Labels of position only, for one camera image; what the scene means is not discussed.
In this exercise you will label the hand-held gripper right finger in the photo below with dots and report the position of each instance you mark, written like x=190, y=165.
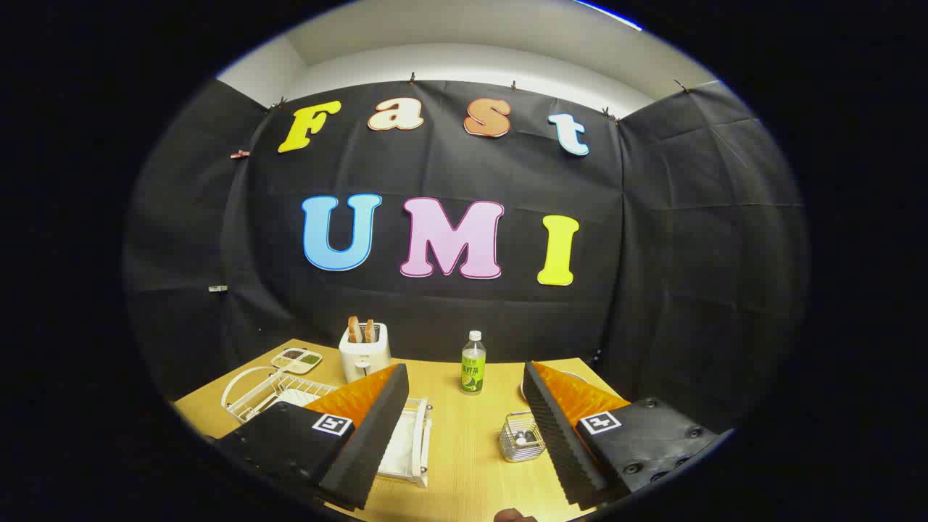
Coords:
x=554, y=435

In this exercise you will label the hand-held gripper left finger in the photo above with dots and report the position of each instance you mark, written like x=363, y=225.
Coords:
x=373, y=435

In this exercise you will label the metal spoon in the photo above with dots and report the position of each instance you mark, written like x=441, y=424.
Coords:
x=520, y=438

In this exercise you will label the white plate with meat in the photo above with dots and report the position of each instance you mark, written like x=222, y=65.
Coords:
x=573, y=375

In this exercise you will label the white divided seasoning dish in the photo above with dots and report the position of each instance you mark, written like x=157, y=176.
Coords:
x=296, y=360

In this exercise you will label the white toaster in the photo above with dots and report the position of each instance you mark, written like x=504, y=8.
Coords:
x=364, y=359

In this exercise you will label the toast slice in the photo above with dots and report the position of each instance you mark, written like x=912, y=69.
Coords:
x=353, y=330
x=369, y=331

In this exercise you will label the green label drink bottle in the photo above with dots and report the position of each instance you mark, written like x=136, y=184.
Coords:
x=473, y=370

